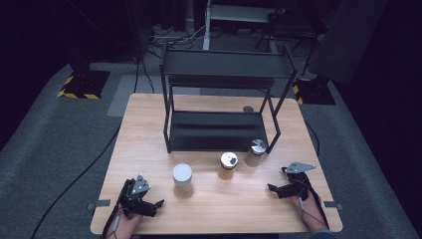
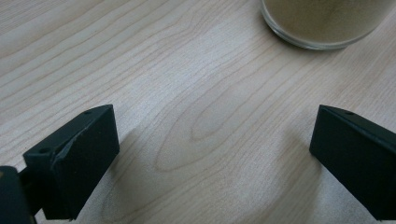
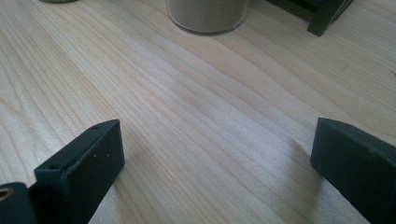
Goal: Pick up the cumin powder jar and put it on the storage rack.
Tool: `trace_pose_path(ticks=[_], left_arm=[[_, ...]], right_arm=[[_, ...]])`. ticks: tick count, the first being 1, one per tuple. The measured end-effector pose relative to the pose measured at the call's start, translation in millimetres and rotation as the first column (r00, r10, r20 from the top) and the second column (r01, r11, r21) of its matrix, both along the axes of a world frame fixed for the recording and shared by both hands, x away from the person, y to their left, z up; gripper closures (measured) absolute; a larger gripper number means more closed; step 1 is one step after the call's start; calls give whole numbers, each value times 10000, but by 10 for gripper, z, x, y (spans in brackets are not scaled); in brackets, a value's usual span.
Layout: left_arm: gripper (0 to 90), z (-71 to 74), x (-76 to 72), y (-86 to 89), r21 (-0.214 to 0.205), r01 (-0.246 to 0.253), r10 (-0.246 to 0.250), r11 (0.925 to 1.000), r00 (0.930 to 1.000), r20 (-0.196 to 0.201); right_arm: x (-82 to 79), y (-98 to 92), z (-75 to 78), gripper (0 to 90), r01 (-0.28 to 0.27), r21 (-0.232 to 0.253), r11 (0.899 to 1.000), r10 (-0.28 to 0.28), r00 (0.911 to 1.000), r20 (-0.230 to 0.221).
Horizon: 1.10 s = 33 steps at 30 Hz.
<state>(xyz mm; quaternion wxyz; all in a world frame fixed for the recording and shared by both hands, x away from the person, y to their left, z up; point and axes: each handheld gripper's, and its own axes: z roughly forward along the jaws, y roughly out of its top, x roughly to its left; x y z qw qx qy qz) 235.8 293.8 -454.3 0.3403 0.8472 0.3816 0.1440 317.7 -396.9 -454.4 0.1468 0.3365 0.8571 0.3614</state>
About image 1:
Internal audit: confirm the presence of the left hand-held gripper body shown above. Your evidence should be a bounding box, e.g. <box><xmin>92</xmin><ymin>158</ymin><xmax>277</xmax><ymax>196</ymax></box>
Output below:
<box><xmin>117</xmin><ymin>173</ymin><xmax>157</xmax><ymax>217</ymax></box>

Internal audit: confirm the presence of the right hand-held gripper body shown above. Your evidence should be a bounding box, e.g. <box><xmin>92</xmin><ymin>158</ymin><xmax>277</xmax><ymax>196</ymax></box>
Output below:
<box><xmin>281</xmin><ymin>160</ymin><xmax>317</xmax><ymax>200</ymax></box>

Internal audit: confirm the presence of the silver-lid jar with grey powder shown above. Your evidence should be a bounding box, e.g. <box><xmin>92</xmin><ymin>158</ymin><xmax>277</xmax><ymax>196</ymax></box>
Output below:
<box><xmin>244</xmin><ymin>138</ymin><xmax>269</xmax><ymax>168</ymax></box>

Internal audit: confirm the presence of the black two-tier metal rack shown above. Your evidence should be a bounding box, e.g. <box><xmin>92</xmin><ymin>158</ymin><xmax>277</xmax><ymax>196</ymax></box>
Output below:
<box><xmin>159</xmin><ymin>41</ymin><xmax>299</xmax><ymax>154</ymax></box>

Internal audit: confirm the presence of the person's left hand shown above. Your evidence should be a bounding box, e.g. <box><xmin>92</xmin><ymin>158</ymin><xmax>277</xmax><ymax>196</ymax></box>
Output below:
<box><xmin>109</xmin><ymin>210</ymin><xmax>144</xmax><ymax>239</ymax></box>

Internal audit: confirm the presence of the white-lid glass jar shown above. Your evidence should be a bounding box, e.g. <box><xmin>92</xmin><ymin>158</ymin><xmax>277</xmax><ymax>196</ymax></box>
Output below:
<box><xmin>171</xmin><ymin>162</ymin><xmax>195</xmax><ymax>199</ymax></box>

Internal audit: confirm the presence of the grey tape tab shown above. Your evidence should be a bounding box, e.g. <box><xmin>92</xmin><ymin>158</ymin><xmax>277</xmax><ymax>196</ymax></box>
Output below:
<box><xmin>86</xmin><ymin>198</ymin><xmax>111</xmax><ymax>211</ymax></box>
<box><xmin>322</xmin><ymin>200</ymin><xmax>343</xmax><ymax>211</ymax></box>

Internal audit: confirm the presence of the silver-lid jar with orange contents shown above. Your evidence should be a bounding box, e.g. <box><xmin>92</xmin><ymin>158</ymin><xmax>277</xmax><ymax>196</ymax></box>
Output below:
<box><xmin>217</xmin><ymin>151</ymin><xmax>239</xmax><ymax>181</ymax></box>

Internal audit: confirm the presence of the black and yellow striped base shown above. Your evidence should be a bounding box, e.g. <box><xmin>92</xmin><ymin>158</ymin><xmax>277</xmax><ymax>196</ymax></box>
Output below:
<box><xmin>292</xmin><ymin>77</ymin><xmax>336</xmax><ymax>107</ymax></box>
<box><xmin>57</xmin><ymin>69</ymin><xmax>111</xmax><ymax>101</ymax></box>

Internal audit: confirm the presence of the grey panel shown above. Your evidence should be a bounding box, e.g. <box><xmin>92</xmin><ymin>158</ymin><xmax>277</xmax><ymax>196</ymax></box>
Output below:
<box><xmin>308</xmin><ymin>0</ymin><xmax>389</xmax><ymax>86</ymax></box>

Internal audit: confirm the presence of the black chair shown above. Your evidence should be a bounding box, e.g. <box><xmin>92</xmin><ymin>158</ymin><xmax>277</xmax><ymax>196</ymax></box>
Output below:
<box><xmin>256</xmin><ymin>9</ymin><xmax>328</xmax><ymax>78</ymax></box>

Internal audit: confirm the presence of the right hand-held gripper cable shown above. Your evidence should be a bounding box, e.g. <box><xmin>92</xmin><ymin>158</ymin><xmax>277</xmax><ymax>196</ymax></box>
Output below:
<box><xmin>297</xmin><ymin>180</ymin><xmax>329</xmax><ymax>228</ymax></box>

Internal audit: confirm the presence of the hand-held gripper cable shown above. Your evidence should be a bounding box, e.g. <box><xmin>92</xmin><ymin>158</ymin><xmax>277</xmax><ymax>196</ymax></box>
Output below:
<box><xmin>103</xmin><ymin>204</ymin><xmax>123</xmax><ymax>239</ymax></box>
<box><xmin>297</xmin><ymin>180</ymin><xmax>329</xmax><ymax>228</ymax></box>

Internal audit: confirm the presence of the left hand-held gripper cable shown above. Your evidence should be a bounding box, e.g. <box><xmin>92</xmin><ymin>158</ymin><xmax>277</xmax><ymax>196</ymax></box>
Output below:
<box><xmin>103</xmin><ymin>204</ymin><xmax>123</xmax><ymax>239</ymax></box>

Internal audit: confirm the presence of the black cable beside table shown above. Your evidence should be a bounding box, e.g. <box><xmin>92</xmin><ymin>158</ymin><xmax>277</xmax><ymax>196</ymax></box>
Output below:
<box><xmin>306</xmin><ymin>122</ymin><xmax>320</xmax><ymax>157</ymax></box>

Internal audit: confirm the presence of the long black floor cable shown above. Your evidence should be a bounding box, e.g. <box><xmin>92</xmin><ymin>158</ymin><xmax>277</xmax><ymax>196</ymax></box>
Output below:
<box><xmin>30</xmin><ymin>123</ymin><xmax>123</xmax><ymax>239</ymax></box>

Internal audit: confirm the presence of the thin black floor cable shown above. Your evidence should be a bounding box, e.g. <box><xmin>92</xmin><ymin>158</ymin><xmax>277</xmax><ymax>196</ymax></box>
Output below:
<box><xmin>132</xmin><ymin>56</ymin><xmax>156</xmax><ymax>95</ymax></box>

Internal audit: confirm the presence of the power strip with cables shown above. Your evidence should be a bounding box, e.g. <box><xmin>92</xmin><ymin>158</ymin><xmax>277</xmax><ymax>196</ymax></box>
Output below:
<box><xmin>148</xmin><ymin>24</ymin><xmax>207</xmax><ymax>48</ymax></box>

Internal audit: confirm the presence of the white metal table frame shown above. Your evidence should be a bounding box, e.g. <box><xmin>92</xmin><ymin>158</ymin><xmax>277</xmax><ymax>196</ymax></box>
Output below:
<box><xmin>202</xmin><ymin>0</ymin><xmax>284</xmax><ymax>51</ymax></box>

